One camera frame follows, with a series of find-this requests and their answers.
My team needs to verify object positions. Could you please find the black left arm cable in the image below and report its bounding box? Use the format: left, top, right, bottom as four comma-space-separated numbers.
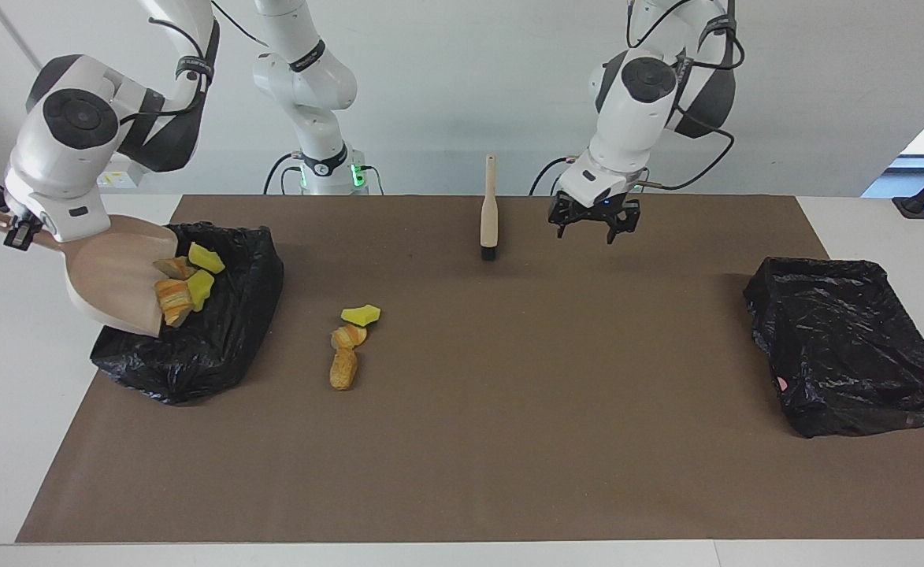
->
627, 0, 738, 192

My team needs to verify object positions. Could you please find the beige hand brush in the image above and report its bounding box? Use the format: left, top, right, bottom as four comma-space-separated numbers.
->
481, 154, 499, 262

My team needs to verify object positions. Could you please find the brown table mat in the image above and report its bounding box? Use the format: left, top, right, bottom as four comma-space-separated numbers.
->
17, 195, 924, 544

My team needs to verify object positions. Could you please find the long toy bread roll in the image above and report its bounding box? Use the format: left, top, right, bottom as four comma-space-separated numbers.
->
329, 348, 358, 391

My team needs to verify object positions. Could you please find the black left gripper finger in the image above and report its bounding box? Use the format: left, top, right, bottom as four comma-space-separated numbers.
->
607, 206, 641, 245
548, 206, 582, 239

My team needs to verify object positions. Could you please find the black bag lined bin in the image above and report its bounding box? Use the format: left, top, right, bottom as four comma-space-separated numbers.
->
90, 222, 285, 406

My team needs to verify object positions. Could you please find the black bag bin pink spot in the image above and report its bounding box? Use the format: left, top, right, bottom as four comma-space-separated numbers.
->
743, 256, 924, 439

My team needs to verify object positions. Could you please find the white wall socket box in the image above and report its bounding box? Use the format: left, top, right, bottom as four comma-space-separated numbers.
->
99, 154, 146, 190

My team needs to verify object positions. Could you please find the black base power cable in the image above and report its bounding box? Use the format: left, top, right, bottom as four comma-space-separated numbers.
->
530, 156, 582, 196
263, 152, 305, 195

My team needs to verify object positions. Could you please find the beige plastic dustpan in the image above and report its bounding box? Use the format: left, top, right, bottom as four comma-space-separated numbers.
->
0, 203, 181, 339

